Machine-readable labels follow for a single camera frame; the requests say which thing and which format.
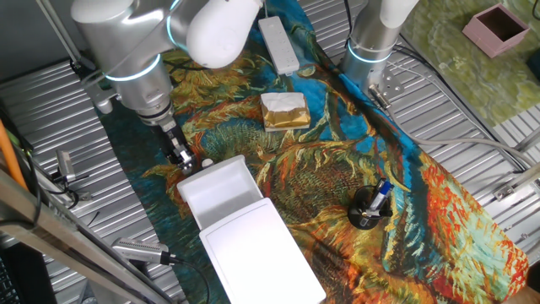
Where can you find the silver camera on mount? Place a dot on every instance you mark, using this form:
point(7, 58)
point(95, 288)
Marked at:
point(139, 251)
point(65, 164)

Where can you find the white power strip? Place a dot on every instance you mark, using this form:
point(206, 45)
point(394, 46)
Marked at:
point(278, 44)

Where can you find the black pen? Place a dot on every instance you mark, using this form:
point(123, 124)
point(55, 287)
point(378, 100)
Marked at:
point(376, 188)

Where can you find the silver robot arm with gripper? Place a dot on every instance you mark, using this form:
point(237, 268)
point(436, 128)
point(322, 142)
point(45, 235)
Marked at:
point(139, 50)

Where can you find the black monitor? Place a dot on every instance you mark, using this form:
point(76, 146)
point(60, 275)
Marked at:
point(25, 278)

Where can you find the white plastic drawer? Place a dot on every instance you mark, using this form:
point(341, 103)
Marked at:
point(219, 186)

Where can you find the sunflower painting print tablecloth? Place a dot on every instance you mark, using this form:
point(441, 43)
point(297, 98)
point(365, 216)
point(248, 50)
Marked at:
point(316, 169)

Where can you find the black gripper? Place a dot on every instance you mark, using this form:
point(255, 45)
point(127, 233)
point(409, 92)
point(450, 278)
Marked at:
point(173, 139)

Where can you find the thin grey metal rod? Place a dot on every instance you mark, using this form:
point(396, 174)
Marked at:
point(59, 34)

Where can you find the black pen holder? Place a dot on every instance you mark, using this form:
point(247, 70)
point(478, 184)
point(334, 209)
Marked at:
point(358, 211)

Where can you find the gold and white tissue box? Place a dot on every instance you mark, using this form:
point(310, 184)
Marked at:
point(284, 114)

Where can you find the aluminium rail with bracket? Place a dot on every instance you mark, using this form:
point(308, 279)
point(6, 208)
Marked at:
point(519, 181)

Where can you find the green painting print cloth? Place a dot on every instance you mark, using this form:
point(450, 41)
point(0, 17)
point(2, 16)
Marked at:
point(464, 84)

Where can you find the white plastic drawer cabinet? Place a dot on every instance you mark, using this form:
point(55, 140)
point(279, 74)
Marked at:
point(261, 257)

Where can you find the blue white marker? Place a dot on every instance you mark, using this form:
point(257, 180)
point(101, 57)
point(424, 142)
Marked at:
point(381, 192)

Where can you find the pink open box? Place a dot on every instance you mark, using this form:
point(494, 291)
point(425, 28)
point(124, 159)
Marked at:
point(476, 36)

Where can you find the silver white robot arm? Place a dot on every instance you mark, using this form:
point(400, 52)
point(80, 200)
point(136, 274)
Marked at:
point(371, 38)

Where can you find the aluminium frame beam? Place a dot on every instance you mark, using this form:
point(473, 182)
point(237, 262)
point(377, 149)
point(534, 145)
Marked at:
point(63, 240)

